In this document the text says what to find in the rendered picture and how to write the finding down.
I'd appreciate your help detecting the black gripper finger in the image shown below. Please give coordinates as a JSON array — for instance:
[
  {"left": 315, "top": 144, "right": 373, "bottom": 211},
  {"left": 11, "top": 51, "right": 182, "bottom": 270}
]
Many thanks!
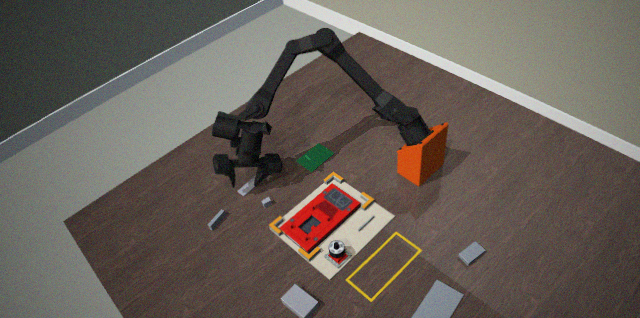
[
  {"left": 254, "top": 166, "right": 272, "bottom": 187},
  {"left": 225, "top": 173, "right": 236, "bottom": 188}
]

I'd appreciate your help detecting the black tyre with grey rim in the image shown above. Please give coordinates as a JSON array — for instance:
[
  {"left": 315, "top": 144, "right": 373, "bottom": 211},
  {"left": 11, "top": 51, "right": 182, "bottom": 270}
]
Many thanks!
[{"left": 328, "top": 240, "right": 345, "bottom": 258}]

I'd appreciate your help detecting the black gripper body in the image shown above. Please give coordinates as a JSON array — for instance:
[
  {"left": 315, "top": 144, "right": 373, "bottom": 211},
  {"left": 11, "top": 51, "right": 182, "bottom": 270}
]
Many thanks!
[{"left": 213, "top": 141, "right": 282, "bottom": 175}]

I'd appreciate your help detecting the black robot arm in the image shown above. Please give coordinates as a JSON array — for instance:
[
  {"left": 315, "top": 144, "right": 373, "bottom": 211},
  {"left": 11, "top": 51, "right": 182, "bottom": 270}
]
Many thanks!
[{"left": 212, "top": 28, "right": 434, "bottom": 156}]

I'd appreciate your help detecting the green rectangular target area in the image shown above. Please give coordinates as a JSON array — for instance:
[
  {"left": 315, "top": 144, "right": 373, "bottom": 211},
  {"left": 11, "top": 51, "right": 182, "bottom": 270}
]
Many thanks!
[{"left": 296, "top": 143, "right": 335, "bottom": 172}]

